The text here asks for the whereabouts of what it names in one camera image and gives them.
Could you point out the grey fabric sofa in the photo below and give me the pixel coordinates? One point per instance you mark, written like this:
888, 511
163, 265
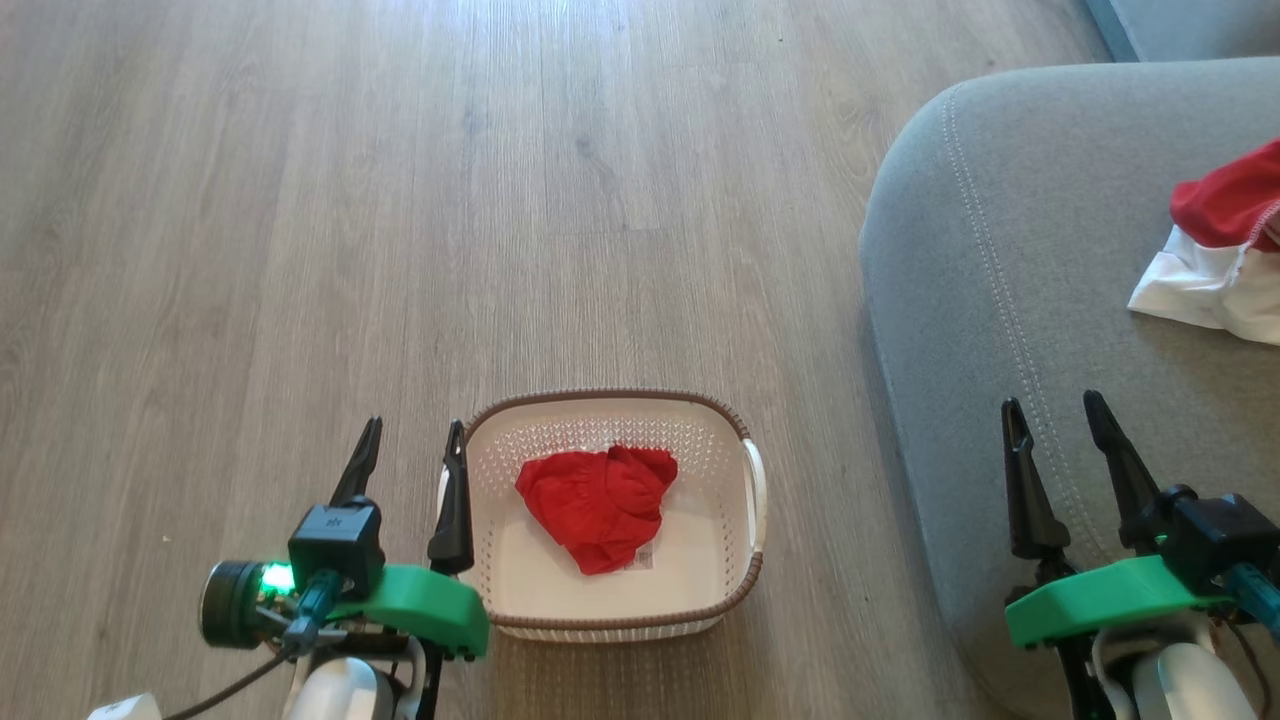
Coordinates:
1050, 300

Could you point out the red and white garment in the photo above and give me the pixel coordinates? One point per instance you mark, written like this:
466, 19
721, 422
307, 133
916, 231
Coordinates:
1220, 280

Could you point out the plain red garment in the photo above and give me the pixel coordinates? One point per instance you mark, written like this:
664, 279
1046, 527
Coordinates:
600, 500

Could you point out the printed label sticker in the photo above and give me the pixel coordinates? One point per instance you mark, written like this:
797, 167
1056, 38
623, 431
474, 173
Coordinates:
642, 560

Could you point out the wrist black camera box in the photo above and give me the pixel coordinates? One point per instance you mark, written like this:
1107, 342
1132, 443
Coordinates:
335, 545
1215, 535

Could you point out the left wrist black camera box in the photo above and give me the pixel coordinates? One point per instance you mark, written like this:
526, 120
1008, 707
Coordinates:
335, 545

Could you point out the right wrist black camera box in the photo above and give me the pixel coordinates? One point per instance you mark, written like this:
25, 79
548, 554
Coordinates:
1215, 535

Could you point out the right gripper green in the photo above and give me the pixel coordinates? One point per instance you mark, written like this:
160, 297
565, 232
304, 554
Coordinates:
1100, 600

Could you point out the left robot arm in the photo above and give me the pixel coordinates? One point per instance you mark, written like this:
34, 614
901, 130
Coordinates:
340, 690

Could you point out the cream laundry basket brown rim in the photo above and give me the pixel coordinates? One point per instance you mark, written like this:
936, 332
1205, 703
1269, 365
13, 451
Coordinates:
520, 590

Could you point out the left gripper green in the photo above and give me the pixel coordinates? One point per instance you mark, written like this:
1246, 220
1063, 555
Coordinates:
430, 605

